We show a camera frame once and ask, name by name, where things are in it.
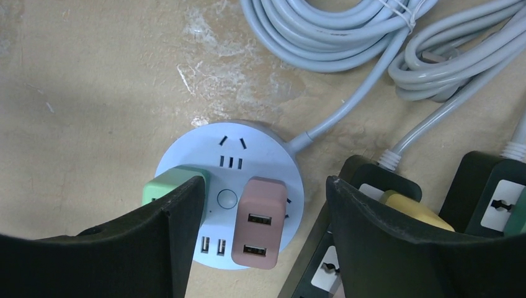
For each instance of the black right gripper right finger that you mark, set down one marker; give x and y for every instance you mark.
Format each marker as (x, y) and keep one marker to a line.
(385, 253)

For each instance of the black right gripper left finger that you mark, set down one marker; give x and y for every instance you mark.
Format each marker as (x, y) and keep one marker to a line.
(145, 253)

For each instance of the yellow USB charger plug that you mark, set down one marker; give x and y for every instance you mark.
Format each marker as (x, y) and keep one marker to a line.
(413, 209)

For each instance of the small black power strip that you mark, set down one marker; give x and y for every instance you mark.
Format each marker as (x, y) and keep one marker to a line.
(316, 271)

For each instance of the green USB charger plug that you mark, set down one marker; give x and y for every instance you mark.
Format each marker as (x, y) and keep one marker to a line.
(171, 179)

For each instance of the pink USB charger plug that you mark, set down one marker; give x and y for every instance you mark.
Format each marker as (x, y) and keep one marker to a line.
(259, 223)

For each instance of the long black power strip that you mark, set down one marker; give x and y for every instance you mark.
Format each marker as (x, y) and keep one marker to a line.
(483, 193)

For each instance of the round light blue power socket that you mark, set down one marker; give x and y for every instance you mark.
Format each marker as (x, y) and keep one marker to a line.
(233, 153)

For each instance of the green plug on black strip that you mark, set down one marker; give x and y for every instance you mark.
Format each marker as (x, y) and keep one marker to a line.
(516, 222)

